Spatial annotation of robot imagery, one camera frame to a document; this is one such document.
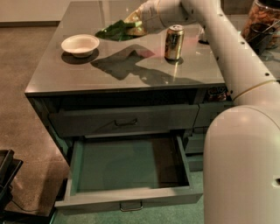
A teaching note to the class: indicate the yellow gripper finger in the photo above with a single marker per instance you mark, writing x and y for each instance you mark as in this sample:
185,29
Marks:
135,17

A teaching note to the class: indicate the green rice chip bag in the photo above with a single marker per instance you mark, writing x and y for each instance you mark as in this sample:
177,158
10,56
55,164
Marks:
122,31

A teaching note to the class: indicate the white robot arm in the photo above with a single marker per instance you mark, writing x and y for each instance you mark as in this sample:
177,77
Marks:
241,164

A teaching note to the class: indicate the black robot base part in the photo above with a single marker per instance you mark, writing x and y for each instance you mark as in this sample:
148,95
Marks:
9,167

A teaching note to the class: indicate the dark green drawer cabinet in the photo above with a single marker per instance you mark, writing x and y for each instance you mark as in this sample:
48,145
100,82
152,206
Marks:
124,74

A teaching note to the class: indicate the snack bags in right drawer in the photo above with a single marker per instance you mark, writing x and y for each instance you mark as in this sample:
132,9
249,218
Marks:
217,94

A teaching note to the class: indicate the top right drawer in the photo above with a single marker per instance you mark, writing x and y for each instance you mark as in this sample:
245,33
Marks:
208,111

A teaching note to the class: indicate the top left drawer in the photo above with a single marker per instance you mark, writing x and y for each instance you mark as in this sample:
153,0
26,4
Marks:
117,121

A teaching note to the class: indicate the middle right drawer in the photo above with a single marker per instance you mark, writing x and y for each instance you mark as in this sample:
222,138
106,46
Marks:
195,144

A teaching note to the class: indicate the open middle left drawer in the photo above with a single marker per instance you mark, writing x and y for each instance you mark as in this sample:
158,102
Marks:
128,173

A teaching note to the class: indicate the gold soda can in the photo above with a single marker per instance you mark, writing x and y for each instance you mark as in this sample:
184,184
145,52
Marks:
174,41

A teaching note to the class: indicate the white paper bowl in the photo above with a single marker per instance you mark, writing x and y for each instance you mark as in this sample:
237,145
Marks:
81,45

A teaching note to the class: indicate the small white snack packet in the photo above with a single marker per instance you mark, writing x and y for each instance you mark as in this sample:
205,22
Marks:
202,37

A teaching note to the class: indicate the black cup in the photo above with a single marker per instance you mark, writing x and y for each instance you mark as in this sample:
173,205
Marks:
261,37

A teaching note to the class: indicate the glass jar of snacks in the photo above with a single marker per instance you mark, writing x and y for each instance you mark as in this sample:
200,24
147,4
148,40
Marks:
265,12

